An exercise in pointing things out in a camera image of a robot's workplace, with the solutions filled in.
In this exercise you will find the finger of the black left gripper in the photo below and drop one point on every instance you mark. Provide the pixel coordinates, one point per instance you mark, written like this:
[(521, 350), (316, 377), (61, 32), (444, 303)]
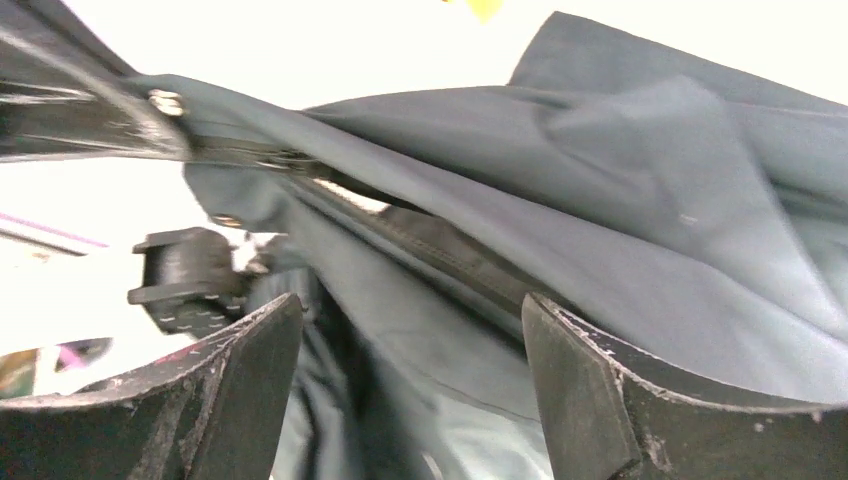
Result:
[(65, 94)]

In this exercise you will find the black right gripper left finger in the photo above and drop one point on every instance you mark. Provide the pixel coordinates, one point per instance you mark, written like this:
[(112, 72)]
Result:
[(212, 410)]

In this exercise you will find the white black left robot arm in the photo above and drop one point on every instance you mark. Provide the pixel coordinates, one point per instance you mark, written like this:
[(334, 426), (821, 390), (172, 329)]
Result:
[(188, 284)]

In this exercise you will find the grey gradient zip jacket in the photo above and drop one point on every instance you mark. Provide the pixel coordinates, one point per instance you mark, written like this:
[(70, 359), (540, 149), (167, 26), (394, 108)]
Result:
[(692, 210)]

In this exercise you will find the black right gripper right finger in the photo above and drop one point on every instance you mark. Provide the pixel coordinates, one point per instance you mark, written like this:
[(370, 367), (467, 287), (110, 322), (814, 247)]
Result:
[(610, 410)]

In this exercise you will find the yellow toy block house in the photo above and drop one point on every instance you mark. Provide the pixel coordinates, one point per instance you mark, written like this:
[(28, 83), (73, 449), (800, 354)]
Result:
[(484, 10)]

